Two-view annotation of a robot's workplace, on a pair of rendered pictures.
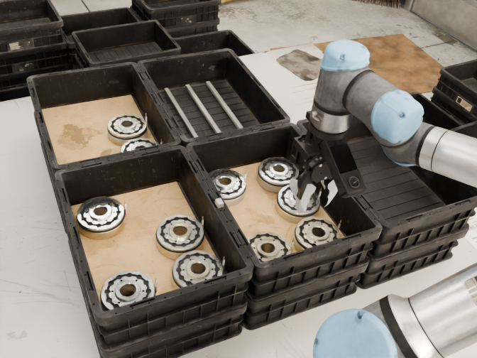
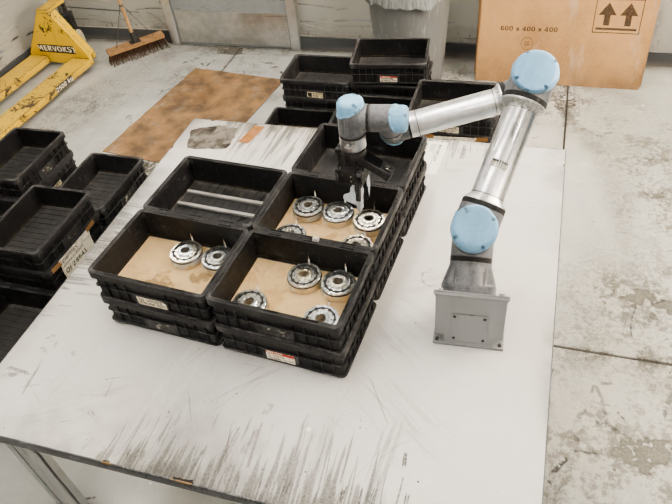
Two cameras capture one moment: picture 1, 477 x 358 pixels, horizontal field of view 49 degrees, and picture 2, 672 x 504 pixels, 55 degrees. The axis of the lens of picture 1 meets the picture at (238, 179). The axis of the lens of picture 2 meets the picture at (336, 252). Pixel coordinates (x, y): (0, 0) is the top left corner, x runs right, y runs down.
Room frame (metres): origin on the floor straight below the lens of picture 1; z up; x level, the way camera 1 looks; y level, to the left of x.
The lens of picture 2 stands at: (-0.40, 0.80, 2.20)
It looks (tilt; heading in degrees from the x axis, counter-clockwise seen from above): 43 degrees down; 325
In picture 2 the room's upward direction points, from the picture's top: 7 degrees counter-clockwise
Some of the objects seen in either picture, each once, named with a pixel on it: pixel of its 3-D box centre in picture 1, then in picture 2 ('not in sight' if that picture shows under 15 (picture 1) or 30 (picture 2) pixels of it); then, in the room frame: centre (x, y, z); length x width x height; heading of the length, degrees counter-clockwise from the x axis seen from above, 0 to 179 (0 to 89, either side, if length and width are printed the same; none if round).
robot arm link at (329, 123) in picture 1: (330, 114); (352, 141); (0.79, -0.15, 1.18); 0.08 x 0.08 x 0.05
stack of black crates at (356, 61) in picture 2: not in sight; (391, 89); (1.93, -1.37, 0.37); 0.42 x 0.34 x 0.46; 33
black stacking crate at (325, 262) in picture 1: (274, 204); (330, 222); (0.86, -0.09, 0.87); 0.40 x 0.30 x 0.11; 29
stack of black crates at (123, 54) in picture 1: (128, 84); (55, 256); (2.04, 0.56, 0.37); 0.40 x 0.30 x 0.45; 123
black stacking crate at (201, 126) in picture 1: (209, 108); (220, 203); (1.21, 0.11, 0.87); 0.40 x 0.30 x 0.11; 29
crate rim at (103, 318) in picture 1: (147, 221); (291, 277); (0.71, 0.17, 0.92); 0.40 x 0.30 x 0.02; 29
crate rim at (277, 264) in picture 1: (277, 187); (329, 210); (0.86, -0.09, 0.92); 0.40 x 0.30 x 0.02; 29
